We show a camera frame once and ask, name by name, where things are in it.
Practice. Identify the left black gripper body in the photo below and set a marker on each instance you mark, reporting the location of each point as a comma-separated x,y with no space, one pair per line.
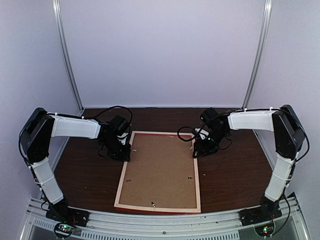
115,150

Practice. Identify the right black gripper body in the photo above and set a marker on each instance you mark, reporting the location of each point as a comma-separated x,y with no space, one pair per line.
212,145

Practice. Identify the brown backing board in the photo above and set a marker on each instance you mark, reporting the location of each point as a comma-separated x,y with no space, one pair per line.
160,170

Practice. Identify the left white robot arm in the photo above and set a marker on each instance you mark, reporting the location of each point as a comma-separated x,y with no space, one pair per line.
34,143

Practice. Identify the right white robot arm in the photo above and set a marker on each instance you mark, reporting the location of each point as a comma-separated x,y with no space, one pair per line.
283,122

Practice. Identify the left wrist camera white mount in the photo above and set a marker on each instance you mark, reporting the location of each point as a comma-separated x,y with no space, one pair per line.
123,139

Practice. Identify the aluminium front rail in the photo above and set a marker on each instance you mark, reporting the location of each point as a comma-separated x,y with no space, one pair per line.
206,226

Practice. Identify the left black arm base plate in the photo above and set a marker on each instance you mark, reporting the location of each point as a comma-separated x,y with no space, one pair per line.
71,216

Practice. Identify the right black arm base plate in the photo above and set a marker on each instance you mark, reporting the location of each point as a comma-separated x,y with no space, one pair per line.
256,215

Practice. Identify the right aluminium corner post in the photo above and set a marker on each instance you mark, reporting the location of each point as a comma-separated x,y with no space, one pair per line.
263,35

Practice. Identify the aluminium corner post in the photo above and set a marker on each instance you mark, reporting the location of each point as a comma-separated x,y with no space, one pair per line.
65,53
263,35

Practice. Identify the left aluminium corner post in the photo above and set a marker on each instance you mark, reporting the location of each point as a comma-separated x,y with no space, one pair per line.
65,53

